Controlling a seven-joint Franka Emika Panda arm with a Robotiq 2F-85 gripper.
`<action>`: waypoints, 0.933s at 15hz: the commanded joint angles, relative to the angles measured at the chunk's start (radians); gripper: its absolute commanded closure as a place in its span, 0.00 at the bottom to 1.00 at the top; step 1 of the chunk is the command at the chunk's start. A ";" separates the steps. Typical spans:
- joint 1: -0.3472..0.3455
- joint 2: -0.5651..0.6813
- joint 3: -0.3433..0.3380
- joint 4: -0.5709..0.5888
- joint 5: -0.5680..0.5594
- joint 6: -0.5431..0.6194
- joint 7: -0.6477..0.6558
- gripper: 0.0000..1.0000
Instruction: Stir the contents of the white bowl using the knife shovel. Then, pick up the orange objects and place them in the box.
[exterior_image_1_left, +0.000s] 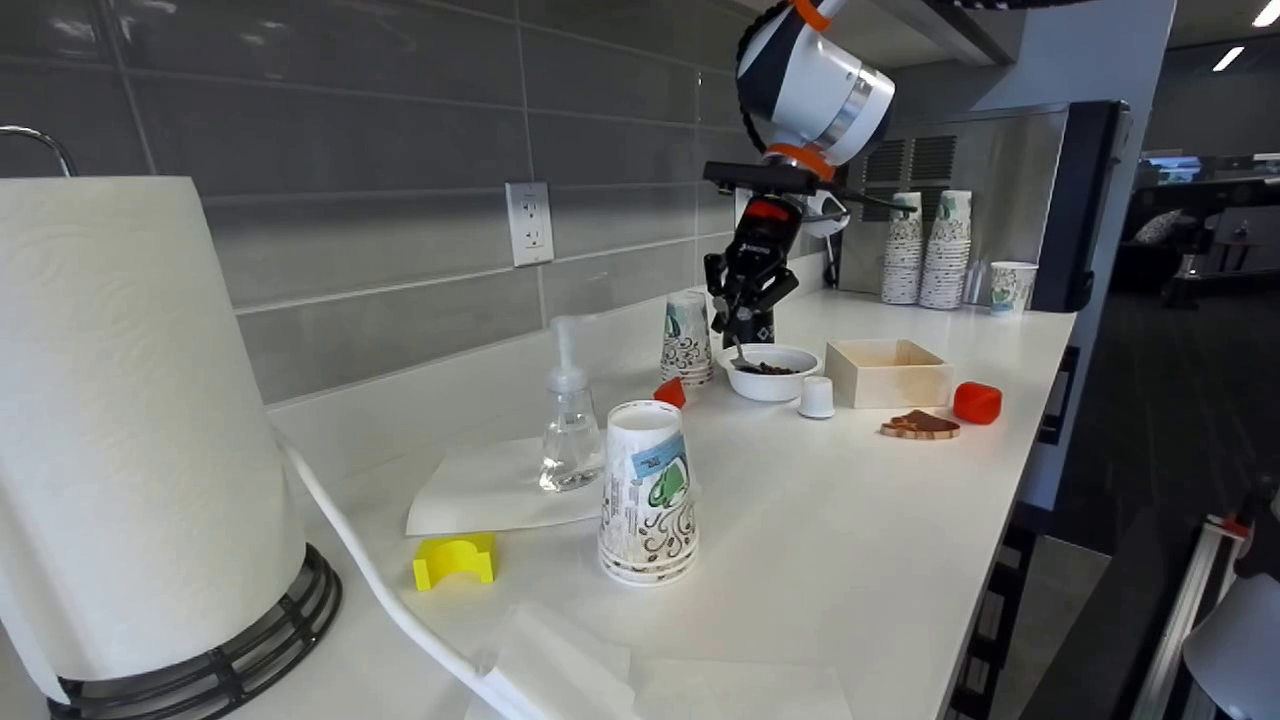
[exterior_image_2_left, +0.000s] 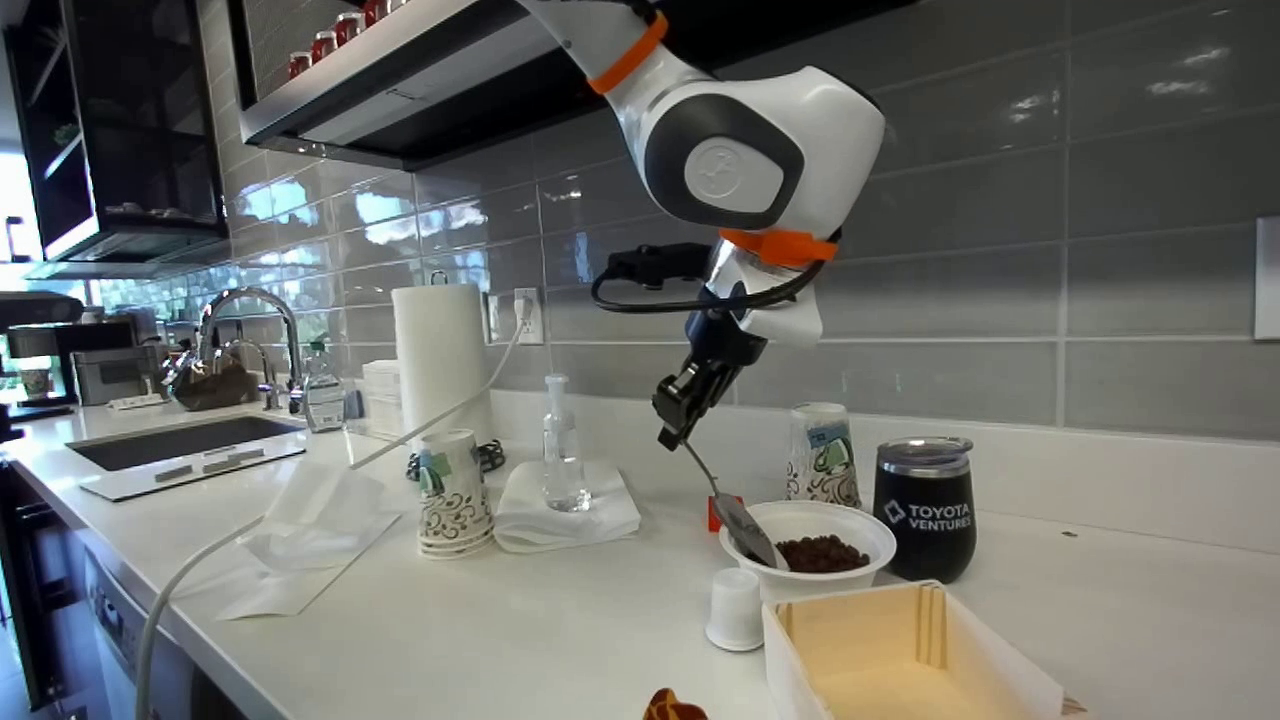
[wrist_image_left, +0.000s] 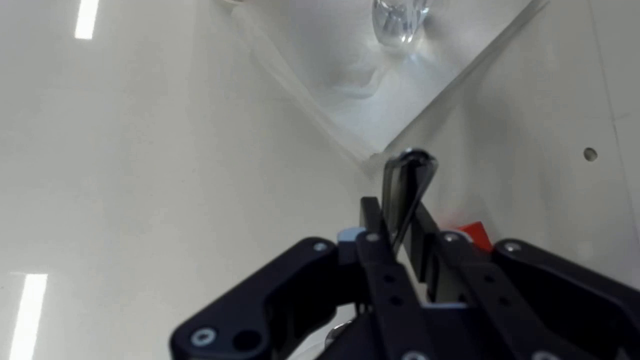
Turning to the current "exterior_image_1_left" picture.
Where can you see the large printed paper cup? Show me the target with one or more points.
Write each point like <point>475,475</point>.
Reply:
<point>650,502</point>

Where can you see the ceiling light panel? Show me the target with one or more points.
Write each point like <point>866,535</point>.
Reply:
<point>1268,12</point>
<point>1228,57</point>

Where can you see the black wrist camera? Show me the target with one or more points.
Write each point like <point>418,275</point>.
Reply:
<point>752,175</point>

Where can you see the small white shaker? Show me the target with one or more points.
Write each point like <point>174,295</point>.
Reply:
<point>816,397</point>

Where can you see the white wall outlet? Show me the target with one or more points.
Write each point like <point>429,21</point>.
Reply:
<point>528,222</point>

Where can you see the yellow plastic block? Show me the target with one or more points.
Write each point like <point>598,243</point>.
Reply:
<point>453,562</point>

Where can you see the light wooden box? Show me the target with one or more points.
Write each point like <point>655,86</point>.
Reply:
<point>886,385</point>

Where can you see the single printed paper cup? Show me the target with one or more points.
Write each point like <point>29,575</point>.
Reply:
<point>1010,286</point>

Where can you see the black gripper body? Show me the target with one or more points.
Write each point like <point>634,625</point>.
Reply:
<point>752,263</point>

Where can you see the black paper towel holder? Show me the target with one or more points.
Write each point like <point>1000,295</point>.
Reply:
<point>226,664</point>

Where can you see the background monitor screen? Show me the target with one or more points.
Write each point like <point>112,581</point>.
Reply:
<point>1175,169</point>

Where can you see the chrome kitchen faucet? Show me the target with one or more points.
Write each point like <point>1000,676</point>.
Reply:
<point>41,135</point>

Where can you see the white bowl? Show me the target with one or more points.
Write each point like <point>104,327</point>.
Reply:
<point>766,385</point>

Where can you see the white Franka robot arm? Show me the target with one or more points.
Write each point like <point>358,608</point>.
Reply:
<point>823,94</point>

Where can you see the clear glass bottle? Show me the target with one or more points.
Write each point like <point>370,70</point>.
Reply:
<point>570,446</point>

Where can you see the white paper towel roll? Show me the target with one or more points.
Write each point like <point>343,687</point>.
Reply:
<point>134,424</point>

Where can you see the metal stand leg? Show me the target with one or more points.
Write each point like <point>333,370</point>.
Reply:
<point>1184,614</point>

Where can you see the tall black panel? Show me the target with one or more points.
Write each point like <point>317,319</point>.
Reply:
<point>1080,203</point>

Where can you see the red plastic cup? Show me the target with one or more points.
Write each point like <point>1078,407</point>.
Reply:
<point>979,402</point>

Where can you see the brown flat toy piece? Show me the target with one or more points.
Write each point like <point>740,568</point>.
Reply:
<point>918,424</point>

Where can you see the grey rounded object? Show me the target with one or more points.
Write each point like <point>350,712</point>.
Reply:
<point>1241,653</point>

